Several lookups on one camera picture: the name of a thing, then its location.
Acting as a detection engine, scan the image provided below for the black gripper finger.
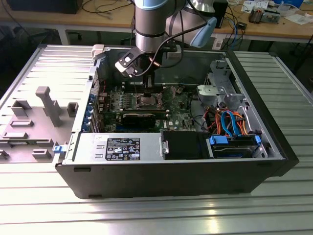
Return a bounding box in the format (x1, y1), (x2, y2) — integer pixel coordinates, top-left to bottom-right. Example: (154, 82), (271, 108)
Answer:
(143, 74), (156, 97)

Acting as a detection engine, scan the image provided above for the CPU silver top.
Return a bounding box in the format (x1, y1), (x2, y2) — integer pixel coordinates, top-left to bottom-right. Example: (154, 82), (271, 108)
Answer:
(140, 96), (157, 106)

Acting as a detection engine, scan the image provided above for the metal socket cover frame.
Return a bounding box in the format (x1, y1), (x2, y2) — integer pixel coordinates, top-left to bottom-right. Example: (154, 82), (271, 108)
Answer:
(156, 89), (168, 110)

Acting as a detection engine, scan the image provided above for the black RAM slot row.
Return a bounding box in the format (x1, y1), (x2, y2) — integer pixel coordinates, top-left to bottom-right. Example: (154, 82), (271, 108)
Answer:
(122, 82), (167, 94)

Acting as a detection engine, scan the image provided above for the CPU socket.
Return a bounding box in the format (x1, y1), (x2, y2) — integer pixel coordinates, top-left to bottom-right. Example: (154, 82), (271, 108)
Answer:
(133, 92), (164, 110)

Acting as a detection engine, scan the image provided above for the CPU cooler heat sink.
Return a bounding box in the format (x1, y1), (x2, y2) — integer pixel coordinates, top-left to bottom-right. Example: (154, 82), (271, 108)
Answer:
(248, 7), (264, 24)

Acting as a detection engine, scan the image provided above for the black graphics card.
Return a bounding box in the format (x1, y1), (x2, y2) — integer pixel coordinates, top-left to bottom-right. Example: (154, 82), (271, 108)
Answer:
(121, 112), (157, 128)

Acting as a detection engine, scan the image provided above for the green motherboard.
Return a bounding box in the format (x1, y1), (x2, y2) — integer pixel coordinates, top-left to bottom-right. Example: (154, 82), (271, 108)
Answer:
(97, 84), (199, 134)

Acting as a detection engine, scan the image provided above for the beige case latch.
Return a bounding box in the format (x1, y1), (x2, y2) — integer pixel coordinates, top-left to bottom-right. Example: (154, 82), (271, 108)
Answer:
(91, 44), (106, 61)

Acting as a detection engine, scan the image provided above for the silver metal drive cage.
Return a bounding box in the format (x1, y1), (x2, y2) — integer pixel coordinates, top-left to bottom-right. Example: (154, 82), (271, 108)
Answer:
(197, 59), (248, 111)

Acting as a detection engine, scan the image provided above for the white label sheet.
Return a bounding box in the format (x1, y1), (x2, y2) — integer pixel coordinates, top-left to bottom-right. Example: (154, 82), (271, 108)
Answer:
(212, 34), (224, 49)

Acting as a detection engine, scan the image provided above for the wooden workbench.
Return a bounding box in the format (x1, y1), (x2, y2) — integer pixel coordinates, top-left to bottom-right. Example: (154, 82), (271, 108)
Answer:
(0, 0), (313, 45)

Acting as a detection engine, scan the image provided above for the silver power supply with label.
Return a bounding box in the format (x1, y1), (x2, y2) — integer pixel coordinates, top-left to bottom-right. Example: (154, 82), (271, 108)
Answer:
(62, 133), (163, 165)

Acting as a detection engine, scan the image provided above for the blue disk carrier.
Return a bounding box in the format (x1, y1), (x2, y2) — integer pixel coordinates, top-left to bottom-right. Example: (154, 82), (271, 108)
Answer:
(206, 135), (262, 160)

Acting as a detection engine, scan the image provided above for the tall black box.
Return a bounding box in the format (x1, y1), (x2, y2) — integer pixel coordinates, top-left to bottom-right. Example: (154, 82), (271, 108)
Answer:
(214, 0), (228, 29)

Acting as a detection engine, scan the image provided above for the black open PC case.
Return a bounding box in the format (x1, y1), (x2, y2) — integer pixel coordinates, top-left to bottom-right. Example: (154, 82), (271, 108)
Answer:
(54, 44), (300, 199)

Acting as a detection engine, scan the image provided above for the hard disk drive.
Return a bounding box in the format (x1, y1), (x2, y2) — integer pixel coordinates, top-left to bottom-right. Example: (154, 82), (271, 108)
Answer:
(212, 144), (254, 159)

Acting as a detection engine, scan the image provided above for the blue plastic latch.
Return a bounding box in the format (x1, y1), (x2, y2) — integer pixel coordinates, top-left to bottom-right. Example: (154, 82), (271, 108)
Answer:
(52, 144), (67, 155)

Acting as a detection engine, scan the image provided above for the black computer tower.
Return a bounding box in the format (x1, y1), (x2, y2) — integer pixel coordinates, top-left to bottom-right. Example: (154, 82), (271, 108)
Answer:
(7, 0), (84, 14)

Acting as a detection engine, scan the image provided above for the printed white paper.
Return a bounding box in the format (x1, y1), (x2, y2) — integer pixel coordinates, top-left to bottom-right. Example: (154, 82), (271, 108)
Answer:
(241, 1), (268, 13)

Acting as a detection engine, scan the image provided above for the grey parts rack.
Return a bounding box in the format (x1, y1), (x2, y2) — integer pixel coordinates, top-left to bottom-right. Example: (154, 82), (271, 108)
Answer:
(0, 85), (79, 164)

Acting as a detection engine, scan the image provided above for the grey electronic module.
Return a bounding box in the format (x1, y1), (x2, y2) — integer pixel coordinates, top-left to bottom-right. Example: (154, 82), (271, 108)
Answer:
(263, 8), (281, 24)

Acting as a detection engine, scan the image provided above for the plain white paper sheet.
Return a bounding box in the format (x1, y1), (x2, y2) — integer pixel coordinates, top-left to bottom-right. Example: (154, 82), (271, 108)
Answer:
(285, 13), (313, 25)

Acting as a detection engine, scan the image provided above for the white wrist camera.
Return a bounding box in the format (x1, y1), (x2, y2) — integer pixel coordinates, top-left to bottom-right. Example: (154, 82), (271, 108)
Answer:
(167, 45), (183, 60)
(114, 47), (141, 79)

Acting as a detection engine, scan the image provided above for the red wire bundle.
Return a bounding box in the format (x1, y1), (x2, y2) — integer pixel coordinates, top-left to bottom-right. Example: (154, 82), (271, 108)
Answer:
(205, 109), (222, 134)

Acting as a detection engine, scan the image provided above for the blue flat wire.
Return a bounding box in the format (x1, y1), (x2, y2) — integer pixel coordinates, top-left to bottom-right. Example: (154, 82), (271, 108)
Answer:
(221, 110), (242, 138)

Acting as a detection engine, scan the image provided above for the blue cable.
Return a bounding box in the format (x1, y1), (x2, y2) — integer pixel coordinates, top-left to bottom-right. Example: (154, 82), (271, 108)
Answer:
(233, 14), (239, 47)

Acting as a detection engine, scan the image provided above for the orange wire bundle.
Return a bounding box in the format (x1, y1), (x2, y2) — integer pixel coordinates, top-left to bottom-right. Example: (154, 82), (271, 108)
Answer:
(233, 112), (249, 137)

